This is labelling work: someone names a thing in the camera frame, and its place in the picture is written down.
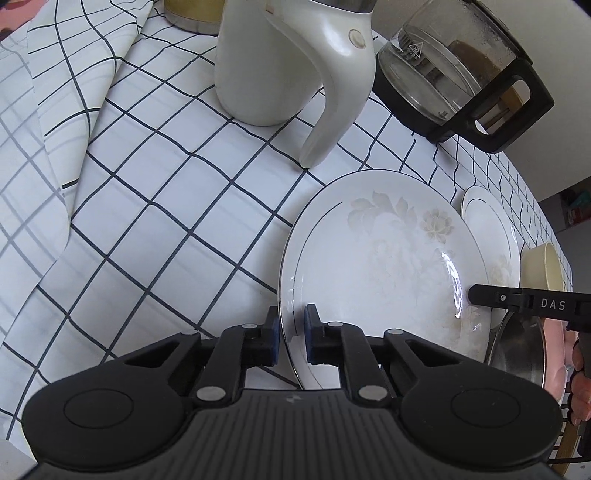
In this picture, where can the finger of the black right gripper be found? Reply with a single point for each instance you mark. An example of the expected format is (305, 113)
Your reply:
(512, 299)

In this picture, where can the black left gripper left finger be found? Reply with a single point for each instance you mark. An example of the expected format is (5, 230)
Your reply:
(262, 341)

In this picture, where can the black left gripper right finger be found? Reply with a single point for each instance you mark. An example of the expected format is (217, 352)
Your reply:
(323, 343)

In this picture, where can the cream round bowl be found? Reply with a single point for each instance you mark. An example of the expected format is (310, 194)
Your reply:
(541, 269)

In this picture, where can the large stainless steel bowl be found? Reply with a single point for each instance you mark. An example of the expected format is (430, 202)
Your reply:
(517, 346)

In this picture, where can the small white rimmed plate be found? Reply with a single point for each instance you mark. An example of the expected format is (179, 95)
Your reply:
(495, 236)

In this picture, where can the large white floral plate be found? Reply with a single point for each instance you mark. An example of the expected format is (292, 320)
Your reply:
(381, 250)

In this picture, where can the pink mouse-shaped plate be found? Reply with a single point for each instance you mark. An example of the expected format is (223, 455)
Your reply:
(555, 371)

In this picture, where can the person's right hand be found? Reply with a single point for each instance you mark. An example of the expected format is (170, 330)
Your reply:
(580, 386)

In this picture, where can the white black grid tablecloth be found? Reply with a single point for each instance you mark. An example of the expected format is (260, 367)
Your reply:
(133, 206)

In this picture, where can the gold metal canister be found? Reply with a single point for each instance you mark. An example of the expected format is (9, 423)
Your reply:
(196, 16)

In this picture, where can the glass kettle black handle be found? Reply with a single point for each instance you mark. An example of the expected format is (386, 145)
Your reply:
(455, 69)

